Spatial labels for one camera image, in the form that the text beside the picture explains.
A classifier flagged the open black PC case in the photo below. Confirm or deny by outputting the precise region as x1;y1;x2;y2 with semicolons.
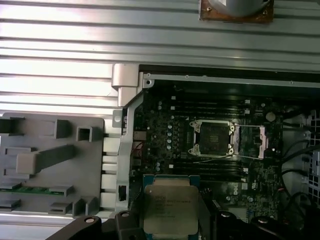
111;63;320;240

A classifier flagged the silver topped CPU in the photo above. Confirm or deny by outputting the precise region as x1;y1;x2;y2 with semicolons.
142;174;201;237

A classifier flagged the square brown base plate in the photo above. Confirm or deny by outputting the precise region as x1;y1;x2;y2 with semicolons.
199;0;275;25

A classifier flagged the black RAM slot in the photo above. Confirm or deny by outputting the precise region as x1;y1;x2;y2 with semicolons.
169;161;248;167
170;99;252;106
169;171;248;177
170;105;252;111
170;110;252;117
170;94;252;100
169;166;248;172

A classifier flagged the metal socket cover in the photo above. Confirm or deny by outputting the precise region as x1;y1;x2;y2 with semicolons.
230;123;270;160

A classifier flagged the grey parts rack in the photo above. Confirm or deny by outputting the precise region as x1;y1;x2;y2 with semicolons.
0;112;106;214

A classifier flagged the green motherboard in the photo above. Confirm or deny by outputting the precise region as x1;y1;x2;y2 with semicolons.
129;84;286;226

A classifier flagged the wire locking lever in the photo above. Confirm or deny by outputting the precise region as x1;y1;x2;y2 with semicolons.
191;155;235;165

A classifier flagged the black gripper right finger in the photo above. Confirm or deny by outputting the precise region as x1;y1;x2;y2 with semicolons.
201;211;303;240

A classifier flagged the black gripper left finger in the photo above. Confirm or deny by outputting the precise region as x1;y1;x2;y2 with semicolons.
51;210;145;240

